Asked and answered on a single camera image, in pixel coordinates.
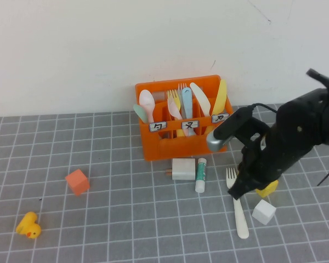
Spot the white power adapter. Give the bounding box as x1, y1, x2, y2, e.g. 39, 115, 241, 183
166, 158, 196, 181

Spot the orange plastic cutlery holder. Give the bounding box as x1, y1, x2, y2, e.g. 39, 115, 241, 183
134, 75, 234, 162

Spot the white plastic fork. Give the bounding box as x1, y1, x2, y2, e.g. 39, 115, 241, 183
226, 167, 249, 240

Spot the spoon label sticker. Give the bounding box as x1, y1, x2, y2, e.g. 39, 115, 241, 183
149, 121, 168, 133

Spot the pink plastic spoon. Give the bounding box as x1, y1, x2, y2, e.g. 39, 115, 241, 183
139, 89, 156, 124

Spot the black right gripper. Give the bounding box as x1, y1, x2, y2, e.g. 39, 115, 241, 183
227, 128, 316, 200

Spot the knife label sticker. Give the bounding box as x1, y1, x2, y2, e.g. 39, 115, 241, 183
211, 113, 230, 124

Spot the yellow foam cube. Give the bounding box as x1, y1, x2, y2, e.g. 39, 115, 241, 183
256, 179, 279, 198

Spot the light blue plastic utensil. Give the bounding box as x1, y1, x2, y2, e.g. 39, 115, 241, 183
181, 87, 197, 137

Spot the orange foam cube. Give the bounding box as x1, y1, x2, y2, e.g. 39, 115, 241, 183
65, 168, 91, 197

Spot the yellow rubber duck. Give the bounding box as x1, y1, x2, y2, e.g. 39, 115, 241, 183
15, 211, 42, 239

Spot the yellow plastic fork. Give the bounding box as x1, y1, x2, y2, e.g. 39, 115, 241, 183
167, 89, 186, 138

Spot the mint green plastic spoon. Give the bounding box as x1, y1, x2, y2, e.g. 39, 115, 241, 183
133, 104, 149, 124

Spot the black camera cable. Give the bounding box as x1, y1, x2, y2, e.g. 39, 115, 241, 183
251, 102, 279, 113

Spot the pink plastic fork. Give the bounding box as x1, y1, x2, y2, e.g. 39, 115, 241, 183
167, 98, 183, 121

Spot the grey grid tablecloth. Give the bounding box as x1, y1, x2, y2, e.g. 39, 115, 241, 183
0, 100, 329, 263

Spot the white green glue stick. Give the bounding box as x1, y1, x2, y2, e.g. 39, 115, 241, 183
195, 157, 208, 193

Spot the fork label sticker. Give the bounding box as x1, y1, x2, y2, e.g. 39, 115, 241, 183
181, 120, 200, 132

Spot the yellow plastic knife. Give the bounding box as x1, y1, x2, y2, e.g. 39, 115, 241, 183
204, 79, 228, 135

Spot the cream plastic knife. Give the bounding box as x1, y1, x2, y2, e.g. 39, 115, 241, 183
189, 82, 212, 117

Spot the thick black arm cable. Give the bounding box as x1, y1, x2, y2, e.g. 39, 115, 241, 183
306, 68, 329, 90

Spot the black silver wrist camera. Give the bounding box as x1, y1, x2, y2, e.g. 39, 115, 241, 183
206, 106, 256, 153

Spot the white foam cube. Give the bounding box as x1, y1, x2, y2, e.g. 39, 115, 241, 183
251, 199, 277, 226

